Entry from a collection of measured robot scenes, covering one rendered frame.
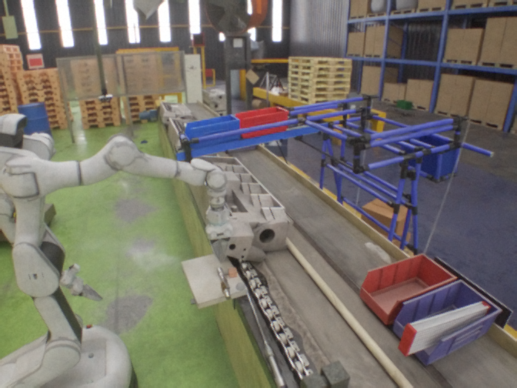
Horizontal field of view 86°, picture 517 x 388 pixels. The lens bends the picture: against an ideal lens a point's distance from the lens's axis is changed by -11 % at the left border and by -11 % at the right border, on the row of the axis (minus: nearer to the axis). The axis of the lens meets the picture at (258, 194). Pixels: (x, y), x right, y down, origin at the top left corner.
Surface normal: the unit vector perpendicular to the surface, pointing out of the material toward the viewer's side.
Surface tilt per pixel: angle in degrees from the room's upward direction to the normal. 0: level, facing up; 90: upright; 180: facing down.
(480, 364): 0
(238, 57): 90
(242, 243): 90
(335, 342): 0
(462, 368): 0
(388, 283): 88
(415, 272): 88
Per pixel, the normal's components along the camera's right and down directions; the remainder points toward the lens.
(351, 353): 0.00, -0.91
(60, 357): 0.39, 0.39
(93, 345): 0.37, 0.11
